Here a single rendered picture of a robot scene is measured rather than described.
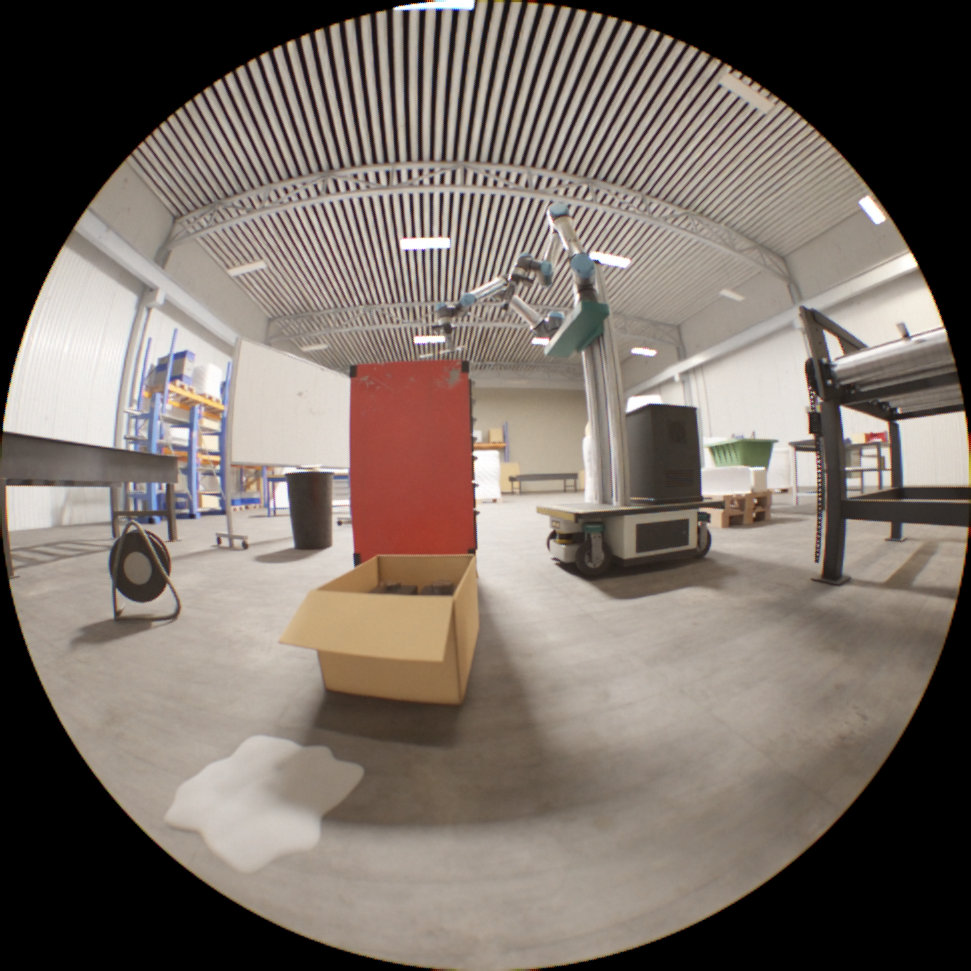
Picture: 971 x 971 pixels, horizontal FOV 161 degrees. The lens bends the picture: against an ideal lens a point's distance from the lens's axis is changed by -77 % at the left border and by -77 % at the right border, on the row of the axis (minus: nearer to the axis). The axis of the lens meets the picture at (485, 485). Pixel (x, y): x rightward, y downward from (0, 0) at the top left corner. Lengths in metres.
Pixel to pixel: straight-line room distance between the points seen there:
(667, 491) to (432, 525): 1.18
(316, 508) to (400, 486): 1.61
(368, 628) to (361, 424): 0.87
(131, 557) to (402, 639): 1.16
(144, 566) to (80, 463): 1.98
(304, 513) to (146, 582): 1.65
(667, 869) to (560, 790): 0.21
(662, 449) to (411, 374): 1.25
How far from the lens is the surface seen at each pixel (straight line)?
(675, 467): 1.88
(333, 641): 0.64
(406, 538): 1.29
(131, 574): 1.52
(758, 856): 0.56
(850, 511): 1.64
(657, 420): 1.84
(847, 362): 1.64
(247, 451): 3.50
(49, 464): 3.19
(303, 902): 0.52
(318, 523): 2.84
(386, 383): 1.35
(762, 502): 3.83
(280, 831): 0.57
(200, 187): 11.51
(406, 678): 0.76
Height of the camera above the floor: 0.45
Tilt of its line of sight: level
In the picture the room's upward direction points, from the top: 2 degrees counter-clockwise
